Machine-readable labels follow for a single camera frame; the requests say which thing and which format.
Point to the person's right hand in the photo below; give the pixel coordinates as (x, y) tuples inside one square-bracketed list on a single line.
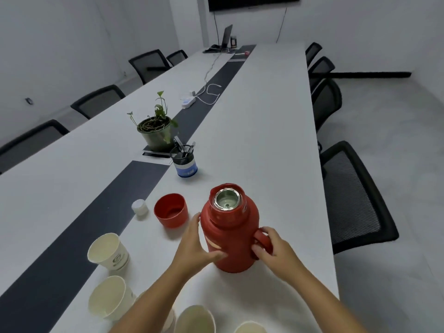
[(284, 260)]

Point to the person's left hand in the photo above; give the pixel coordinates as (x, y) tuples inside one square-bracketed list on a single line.
[(190, 253)]

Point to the red thermos lid cup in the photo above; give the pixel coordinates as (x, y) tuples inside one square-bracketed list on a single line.
[(171, 218)]

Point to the red thermos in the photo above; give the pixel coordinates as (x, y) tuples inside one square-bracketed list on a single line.
[(236, 239)]

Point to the white paper cup blue print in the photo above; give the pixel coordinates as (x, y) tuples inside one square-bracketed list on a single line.
[(107, 298), (249, 328), (170, 321), (194, 320)]

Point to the white thermos stopper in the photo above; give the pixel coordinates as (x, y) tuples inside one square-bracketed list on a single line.
[(139, 208)]

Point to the person's left forearm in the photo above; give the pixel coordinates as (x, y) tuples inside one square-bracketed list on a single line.
[(149, 305)]

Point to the person's right forearm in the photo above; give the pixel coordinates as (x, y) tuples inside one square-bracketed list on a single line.
[(329, 308)]

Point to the white conference table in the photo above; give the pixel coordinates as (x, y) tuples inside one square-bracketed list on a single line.
[(260, 135)]

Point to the black mesh pen holder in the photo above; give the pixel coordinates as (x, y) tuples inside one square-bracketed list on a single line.
[(187, 169)]

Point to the black mesh office chair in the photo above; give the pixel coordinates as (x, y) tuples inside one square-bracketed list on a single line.
[(312, 53), (321, 67), (353, 197), (326, 104), (177, 58), (97, 102), (27, 145), (149, 64)]

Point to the silver utility knife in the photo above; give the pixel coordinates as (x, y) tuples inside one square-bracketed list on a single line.
[(191, 148)]

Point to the black white marker pen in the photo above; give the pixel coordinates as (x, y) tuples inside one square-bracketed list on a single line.
[(178, 143)]

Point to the potted green plant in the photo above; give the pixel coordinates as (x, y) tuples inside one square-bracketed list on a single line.
[(156, 140)]

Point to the white power strip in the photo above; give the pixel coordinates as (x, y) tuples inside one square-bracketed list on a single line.
[(188, 102)]

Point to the dark glass jar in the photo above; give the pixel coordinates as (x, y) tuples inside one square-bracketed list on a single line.
[(233, 42)]

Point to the grey laptop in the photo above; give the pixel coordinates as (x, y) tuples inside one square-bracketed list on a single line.
[(227, 36)]

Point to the black wall television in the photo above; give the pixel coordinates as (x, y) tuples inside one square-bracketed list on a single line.
[(253, 2)]

